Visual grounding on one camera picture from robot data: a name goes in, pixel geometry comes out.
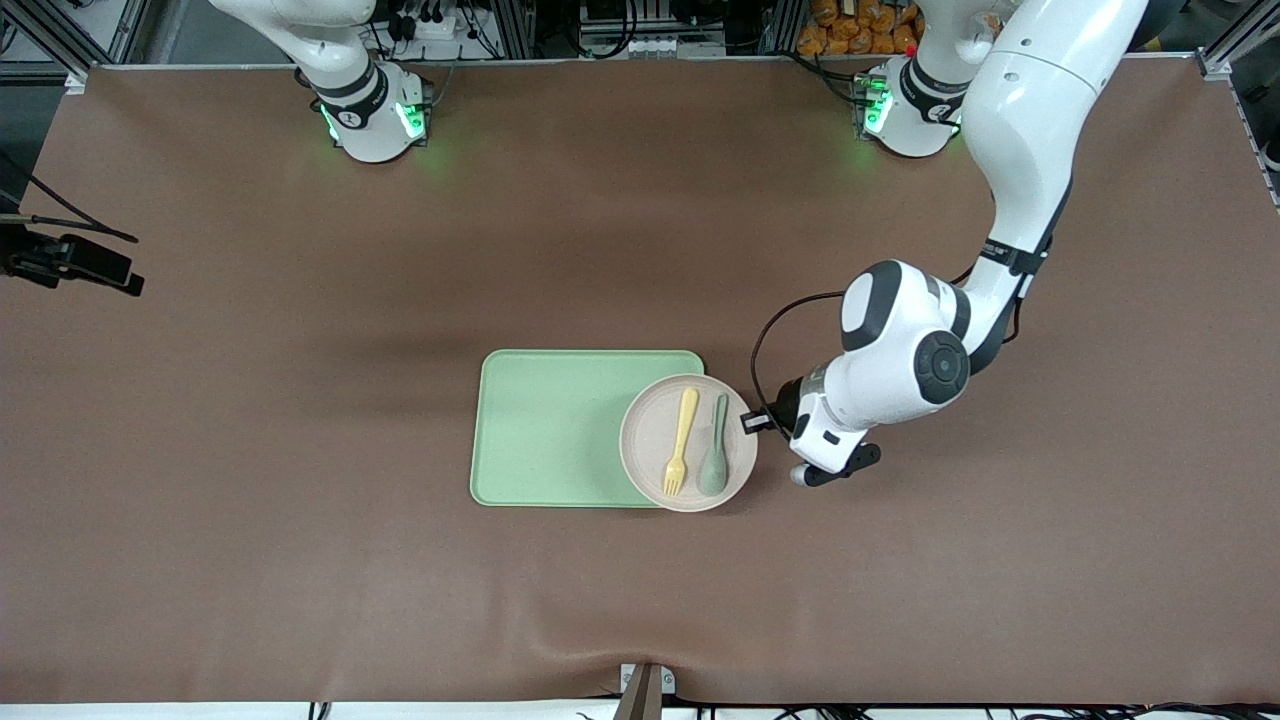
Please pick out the white power strip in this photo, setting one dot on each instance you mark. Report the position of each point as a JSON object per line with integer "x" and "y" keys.
{"x": 440, "y": 22}

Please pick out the round beige plate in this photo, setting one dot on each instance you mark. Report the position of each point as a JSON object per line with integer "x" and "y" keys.
{"x": 645, "y": 440}

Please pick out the pale green plastic spoon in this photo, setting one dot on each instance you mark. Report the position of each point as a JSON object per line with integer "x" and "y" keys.
{"x": 713, "y": 475}

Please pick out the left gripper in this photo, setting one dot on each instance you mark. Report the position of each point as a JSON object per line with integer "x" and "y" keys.
{"x": 785, "y": 406}

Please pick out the brown table cover mat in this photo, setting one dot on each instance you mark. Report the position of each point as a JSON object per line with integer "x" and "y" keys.
{"x": 250, "y": 450}

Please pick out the bag of orange items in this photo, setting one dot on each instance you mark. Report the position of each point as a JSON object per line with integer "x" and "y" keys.
{"x": 850, "y": 30}

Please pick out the light green rectangular tray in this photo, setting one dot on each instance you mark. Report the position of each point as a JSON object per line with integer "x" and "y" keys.
{"x": 545, "y": 430}

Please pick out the yellow plastic fork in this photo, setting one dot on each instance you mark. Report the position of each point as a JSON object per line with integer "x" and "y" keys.
{"x": 682, "y": 430}

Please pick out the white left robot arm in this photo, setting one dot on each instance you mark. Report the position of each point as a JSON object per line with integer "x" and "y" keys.
{"x": 1020, "y": 130}

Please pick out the metal table edge bracket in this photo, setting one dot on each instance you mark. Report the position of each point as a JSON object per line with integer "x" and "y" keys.
{"x": 645, "y": 690}

